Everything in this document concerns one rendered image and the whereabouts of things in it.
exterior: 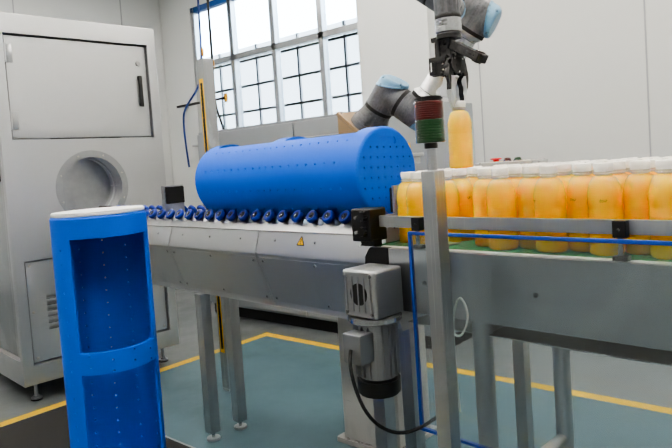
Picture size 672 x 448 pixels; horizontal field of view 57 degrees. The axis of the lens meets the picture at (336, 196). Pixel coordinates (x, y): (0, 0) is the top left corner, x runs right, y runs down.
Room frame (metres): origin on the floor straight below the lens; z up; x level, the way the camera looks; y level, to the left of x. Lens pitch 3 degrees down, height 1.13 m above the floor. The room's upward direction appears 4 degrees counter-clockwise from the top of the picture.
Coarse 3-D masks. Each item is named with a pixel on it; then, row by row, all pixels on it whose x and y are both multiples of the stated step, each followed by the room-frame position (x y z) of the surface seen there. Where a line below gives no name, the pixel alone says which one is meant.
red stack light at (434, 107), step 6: (420, 102) 1.33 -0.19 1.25; (426, 102) 1.33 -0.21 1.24; (432, 102) 1.32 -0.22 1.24; (438, 102) 1.33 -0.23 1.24; (414, 108) 1.35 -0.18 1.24; (420, 108) 1.33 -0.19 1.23; (426, 108) 1.33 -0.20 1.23; (432, 108) 1.32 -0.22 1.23; (438, 108) 1.33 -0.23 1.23; (414, 114) 1.36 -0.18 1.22; (420, 114) 1.33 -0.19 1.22; (426, 114) 1.33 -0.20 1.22; (432, 114) 1.32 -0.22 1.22; (438, 114) 1.33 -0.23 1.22
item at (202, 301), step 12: (204, 300) 2.56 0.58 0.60; (204, 312) 2.55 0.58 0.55; (204, 324) 2.55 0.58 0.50; (204, 336) 2.55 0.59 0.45; (204, 348) 2.55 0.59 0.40; (204, 360) 2.55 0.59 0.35; (204, 372) 2.55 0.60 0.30; (204, 384) 2.56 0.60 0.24; (216, 384) 2.57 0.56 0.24; (204, 396) 2.57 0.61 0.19; (216, 396) 2.57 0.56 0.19; (204, 408) 2.57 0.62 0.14; (216, 408) 2.57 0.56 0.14; (216, 420) 2.56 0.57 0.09
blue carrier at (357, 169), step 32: (384, 128) 1.91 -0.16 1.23; (224, 160) 2.32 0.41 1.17; (256, 160) 2.18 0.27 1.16; (288, 160) 2.05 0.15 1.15; (320, 160) 1.94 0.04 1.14; (352, 160) 1.83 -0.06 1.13; (384, 160) 1.91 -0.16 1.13; (224, 192) 2.31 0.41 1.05; (256, 192) 2.17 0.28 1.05; (288, 192) 2.05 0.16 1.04; (320, 192) 1.94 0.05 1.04; (352, 192) 1.85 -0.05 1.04; (384, 192) 1.90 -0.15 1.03
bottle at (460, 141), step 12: (456, 108) 1.78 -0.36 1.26; (456, 120) 1.77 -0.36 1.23; (468, 120) 1.77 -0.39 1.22; (456, 132) 1.77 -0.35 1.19; (468, 132) 1.77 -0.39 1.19; (456, 144) 1.77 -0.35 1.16; (468, 144) 1.77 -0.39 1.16; (456, 156) 1.77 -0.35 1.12; (468, 156) 1.77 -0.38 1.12; (456, 168) 1.77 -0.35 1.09
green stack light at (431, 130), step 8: (424, 120) 1.33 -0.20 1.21; (432, 120) 1.32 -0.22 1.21; (440, 120) 1.33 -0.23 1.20; (416, 128) 1.35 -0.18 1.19; (424, 128) 1.33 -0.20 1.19; (432, 128) 1.32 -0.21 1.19; (440, 128) 1.33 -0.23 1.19; (416, 136) 1.35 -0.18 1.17; (424, 136) 1.33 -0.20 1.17; (432, 136) 1.32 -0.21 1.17; (440, 136) 1.33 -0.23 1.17
